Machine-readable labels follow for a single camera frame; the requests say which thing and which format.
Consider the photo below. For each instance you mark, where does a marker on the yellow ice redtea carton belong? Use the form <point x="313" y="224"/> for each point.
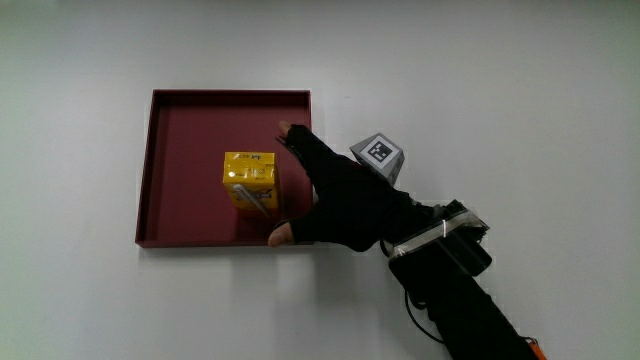
<point x="250" y="175"/>

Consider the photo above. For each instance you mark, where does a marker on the dark red square tray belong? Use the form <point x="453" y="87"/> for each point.
<point x="195" y="150"/>

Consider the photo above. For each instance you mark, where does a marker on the person's right hand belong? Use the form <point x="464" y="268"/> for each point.
<point x="350" y="205"/>

